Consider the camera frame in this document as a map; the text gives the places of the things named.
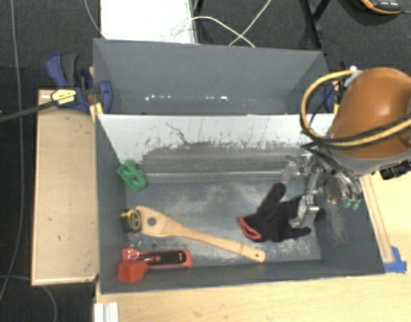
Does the black cylinder on white bracket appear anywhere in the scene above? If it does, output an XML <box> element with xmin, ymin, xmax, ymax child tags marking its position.
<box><xmin>379</xmin><ymin>156</ymin><xmax>411</xmax><ymax>181</ymax></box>

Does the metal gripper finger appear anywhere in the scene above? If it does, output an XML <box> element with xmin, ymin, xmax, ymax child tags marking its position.
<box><xmin>298</xmin><ymin>195</ymin><xmax>322</xmax><ymax>218</ymax></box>
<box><xmin>289</xmin><ymin>213</ymin><xmax>313</xmax><ymax>230</ymax></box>

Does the wooden spatula with hole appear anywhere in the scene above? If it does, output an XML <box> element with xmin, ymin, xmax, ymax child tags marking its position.
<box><xmin>134</xmin><ymin>205</ymin><xmax>267</xmax><ymax>264</ymax></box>

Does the pale wood board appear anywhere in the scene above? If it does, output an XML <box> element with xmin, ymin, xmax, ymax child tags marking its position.
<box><xmin>30</xmin><ymin>89</ymin><xmax>101</xmax><ymax>286</ymax></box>

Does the yellow and black tape measure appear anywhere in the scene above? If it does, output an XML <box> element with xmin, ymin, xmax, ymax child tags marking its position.
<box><xmin>120</xmin><ymin>208</ymin><xmax>143</xmax><ymax>233</ymax></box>

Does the green toy block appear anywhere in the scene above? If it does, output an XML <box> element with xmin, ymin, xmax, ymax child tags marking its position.
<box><xmin>116</xmin><ymin>159</ymin><xmax>148</xmax><ymax>192</ymax></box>

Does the red block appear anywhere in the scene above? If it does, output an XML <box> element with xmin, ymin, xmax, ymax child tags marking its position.
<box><xmin>118</xmin><ymin>262</ymin><xmax>148</xmax><ymax>284</ymax></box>

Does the grey metal bin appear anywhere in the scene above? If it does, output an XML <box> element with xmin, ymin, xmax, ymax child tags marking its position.
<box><xmin>92</xmin><ymin>38</ymin><xmax>386</xmax><ymax>294</ymax></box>

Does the red and black hand tool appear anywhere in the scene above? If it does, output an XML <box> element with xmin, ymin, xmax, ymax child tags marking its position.
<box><xmin>122</xmin><ymin>247</ymin><xmax>193</xmax><ymax>270</ymax></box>

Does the black glove with red cuff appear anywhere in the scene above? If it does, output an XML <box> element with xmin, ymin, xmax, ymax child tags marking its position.
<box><xmin>238</xmin><ymin>182</ymin><xmax>326</xmax><ymax>244</ymax></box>

